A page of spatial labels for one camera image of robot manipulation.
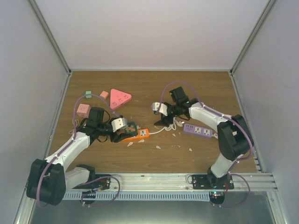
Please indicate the pink cylindrical plug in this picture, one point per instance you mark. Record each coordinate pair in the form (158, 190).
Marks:
(104, 94)

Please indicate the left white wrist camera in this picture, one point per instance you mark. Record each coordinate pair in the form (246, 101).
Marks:
(119, 124)

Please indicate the orange power strip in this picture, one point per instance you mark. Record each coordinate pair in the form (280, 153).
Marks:
(142, 133)

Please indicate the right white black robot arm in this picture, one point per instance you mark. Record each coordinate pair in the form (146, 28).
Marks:
(234, 138)

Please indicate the aluminium front rail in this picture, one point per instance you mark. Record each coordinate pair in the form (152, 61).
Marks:
(176, 182)

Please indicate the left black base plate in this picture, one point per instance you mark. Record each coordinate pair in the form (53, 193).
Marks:
(102, 183)

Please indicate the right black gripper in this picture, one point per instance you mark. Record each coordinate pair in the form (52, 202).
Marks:
(163, 121)

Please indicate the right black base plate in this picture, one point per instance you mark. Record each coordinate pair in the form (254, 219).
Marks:
(202, 181)

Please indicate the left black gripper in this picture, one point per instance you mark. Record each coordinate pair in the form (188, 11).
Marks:
(116, 137)

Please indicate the purple power strip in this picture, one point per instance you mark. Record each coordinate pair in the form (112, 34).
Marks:
(197, 131)

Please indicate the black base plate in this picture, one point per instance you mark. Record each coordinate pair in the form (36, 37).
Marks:
(202, 181)
(102, 183)

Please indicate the dark green cube adapter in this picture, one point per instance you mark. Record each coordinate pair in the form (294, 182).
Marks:
(130, 130)

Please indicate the pink cube socket adapter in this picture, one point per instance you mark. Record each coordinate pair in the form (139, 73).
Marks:
(83, 110)

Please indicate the grey slotted cable duct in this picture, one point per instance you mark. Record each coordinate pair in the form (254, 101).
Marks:
(150, 196)

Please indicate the green plug adapter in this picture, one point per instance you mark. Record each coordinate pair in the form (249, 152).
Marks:
(88, 94)

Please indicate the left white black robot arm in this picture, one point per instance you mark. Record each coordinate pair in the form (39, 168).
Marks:
(49, 178)

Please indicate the pink triangular socket adapter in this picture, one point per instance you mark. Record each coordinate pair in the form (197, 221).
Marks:
(118, 98)

